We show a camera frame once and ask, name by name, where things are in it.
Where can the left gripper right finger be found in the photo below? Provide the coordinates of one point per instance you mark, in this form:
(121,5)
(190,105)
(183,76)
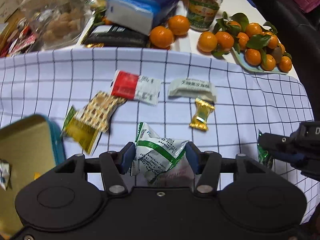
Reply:
(207,165)

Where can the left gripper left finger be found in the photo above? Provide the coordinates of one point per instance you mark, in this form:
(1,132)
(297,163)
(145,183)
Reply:
(115,164)

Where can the green foil candy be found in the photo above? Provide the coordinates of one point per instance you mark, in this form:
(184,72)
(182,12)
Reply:
(264,157)

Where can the yellow green snack packet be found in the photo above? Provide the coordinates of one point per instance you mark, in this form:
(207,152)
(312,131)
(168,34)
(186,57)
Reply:
(86,136)

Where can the green white snack packet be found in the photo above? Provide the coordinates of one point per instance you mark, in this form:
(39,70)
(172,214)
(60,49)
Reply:
(155,155)

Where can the gold brown patterned packet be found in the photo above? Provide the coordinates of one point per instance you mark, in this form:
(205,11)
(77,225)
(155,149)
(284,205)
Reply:
(98,112)

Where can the gold candy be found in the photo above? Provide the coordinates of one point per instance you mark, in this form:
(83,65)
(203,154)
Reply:
(200,118)

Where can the red white snack packet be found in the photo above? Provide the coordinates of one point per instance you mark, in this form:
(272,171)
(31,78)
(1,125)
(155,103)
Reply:
(136,87)

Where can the grey white sesame cake packet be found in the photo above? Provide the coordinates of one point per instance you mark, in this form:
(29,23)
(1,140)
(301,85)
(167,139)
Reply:
(192,88)

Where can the blue checked tablecloth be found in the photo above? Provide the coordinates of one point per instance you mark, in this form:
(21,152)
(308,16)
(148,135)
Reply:
(51,82)

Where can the gold tin tray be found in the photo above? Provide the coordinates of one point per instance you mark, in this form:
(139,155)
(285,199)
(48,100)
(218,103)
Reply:
(31,147)

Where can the blue white snack packet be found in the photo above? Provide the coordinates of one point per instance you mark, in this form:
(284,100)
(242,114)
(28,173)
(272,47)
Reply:
(5,173)

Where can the mandarin pile with leaves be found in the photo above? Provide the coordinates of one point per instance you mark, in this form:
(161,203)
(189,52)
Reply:
(255,47)

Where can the loose mandarin by plate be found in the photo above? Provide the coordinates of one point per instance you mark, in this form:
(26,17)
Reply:
(207,42)

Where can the black flat package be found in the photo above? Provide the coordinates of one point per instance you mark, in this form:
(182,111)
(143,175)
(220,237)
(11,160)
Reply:
(115,36)

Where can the loose mandarin left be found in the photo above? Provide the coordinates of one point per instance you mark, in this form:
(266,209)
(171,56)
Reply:
(161,37)

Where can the loose mandarin behind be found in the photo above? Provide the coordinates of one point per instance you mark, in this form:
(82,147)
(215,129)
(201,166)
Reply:
(179,25)

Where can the blue tissue pack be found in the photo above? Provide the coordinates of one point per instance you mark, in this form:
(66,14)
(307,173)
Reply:
(139,15)

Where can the clear jar with cookies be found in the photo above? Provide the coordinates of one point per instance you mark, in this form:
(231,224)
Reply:
(56,23)

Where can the glass jar yellow lid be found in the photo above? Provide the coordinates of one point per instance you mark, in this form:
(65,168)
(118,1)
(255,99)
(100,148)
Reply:
(201,13)

